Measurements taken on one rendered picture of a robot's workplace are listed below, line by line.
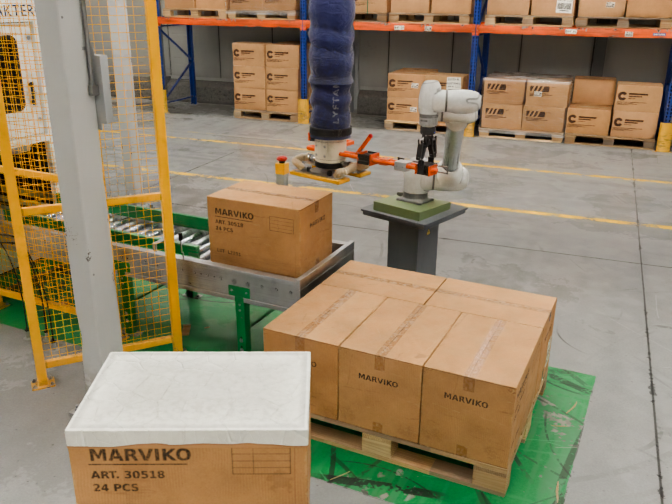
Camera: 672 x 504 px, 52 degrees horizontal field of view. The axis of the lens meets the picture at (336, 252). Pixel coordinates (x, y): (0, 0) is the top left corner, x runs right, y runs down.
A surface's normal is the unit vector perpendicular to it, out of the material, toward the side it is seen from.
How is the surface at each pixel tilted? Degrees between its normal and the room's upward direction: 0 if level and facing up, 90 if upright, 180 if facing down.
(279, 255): 90
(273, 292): 90
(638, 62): 90
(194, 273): 90
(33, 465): 0
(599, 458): 0
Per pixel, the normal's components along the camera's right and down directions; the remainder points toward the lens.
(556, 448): 0.01, -0.94
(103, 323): 0.90, 0.16
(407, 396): -0.44, 0.31
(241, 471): 0.02, 0.35
